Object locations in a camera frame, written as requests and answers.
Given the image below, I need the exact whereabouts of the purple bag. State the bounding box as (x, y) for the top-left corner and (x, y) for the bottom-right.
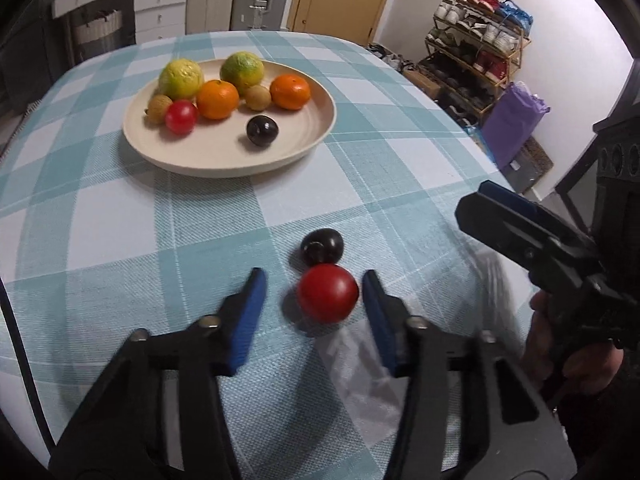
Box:
(481, 81), (551, 168)

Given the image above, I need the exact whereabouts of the wooden shoe rack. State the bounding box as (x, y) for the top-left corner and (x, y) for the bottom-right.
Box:
(420, 0), (532, 126)

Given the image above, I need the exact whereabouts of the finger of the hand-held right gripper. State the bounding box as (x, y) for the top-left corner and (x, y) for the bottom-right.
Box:
(456, 194), (566, 271)
(477, 180), (598, 251)

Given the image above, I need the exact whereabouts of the large orange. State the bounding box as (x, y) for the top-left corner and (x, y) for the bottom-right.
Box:
(196, 80), (240, 121)

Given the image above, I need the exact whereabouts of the teal checked tablecloth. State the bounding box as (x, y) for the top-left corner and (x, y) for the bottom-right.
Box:
(0, 30), (566, 480)

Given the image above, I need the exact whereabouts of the cream round plate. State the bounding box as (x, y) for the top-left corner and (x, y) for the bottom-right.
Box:
(122, 57), (336, 178)

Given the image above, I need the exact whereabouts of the green citrus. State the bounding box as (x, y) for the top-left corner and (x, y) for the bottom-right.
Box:
(220, 51), (265, 90)

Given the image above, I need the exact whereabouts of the black cable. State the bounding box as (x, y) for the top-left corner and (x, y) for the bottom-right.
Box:
(0, 275), (53, 451)

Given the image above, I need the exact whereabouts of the red tomato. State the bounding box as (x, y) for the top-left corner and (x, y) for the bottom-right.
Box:
(165, 100), (199, 135)
(297, 263), (360, 324)

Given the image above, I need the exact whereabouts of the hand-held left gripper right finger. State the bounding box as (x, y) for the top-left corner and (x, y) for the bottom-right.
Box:
(362, 269), (578, 480)

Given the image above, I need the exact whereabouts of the yellow-green citrus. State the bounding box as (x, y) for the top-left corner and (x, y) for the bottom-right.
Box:
(159, 59), (205, 101)

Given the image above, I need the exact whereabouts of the dark plum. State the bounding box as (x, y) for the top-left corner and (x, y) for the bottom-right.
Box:
(301, 228), (345, 267)
(246, 115), (279, 147)

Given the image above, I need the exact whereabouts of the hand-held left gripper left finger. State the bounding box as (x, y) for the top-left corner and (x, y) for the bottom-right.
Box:
(47, 267), (267, 480)

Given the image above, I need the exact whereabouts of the person's right hand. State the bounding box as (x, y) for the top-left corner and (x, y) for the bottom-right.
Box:
(522, 291), (623, 395)

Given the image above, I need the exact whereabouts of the small orange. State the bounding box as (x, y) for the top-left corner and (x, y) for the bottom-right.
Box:
(270, 74), (311, 111)

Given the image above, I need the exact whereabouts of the person's right forearm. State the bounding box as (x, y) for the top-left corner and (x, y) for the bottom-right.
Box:
(557, 350), (640, 480)

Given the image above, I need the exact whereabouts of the white drawer cabinet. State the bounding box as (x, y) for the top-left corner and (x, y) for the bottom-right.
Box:
(52, 0), (190, 43)

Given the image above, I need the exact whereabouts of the brown kiwi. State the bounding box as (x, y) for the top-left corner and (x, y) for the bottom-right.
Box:
(146, 94), (174, 126)
(243, 85), (273, 111)

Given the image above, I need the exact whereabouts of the wicker basket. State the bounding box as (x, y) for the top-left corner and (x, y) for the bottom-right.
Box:
(70, 9), (123, 63)

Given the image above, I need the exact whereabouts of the cardboard box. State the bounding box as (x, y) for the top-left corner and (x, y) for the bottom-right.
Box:
(402, 67), (443, 98)

